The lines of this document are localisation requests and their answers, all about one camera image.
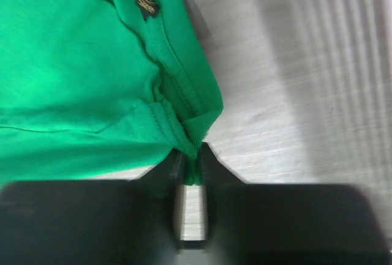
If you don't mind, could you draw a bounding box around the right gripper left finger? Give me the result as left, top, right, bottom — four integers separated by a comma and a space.
1, 150, 184, 264

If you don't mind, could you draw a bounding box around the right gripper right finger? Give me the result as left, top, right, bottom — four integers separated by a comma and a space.
198, 143, 391, 264

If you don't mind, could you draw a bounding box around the green t-shirt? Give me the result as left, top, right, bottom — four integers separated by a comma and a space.
1, 0, 223, 185

